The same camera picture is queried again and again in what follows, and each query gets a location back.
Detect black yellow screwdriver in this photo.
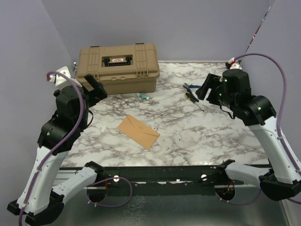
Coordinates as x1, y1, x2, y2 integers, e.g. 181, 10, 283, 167
185, 92, 204, 111

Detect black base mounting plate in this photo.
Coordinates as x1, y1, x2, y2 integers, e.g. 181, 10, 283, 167
87, 165, 230, 196

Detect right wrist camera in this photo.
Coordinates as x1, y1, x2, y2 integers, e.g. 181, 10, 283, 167
225, 58, 242, 70

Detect aluminium frame rail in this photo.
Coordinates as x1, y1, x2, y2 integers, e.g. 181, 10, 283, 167
54, 168, 271, 190

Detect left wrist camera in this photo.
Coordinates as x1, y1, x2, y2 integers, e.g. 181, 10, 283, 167
47, 66, 71, 90

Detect brown paper envelope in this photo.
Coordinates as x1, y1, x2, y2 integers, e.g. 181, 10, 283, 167
117, 115, 160, 150

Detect green white glue stick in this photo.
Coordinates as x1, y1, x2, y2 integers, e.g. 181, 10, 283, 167
137, 93, 150, 100

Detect blue handled pliers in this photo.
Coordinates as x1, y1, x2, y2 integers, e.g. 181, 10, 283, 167
183, 83, 201, 92

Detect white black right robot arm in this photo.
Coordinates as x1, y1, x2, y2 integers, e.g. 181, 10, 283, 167
196, 69, 301, 201

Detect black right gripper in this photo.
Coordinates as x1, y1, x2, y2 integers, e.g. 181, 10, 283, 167
196, 72, 237, 111

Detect tan plastic tool case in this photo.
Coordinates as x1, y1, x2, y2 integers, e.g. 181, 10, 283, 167
75, 43, 160, 95

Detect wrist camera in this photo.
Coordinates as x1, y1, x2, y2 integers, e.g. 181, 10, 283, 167
47, 66, 71, 90
225, 58, 242, 70

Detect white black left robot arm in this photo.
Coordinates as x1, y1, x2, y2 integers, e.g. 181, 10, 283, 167
7, 71, 107, 226

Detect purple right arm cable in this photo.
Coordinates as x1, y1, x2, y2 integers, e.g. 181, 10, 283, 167
221, 53, 301, 206

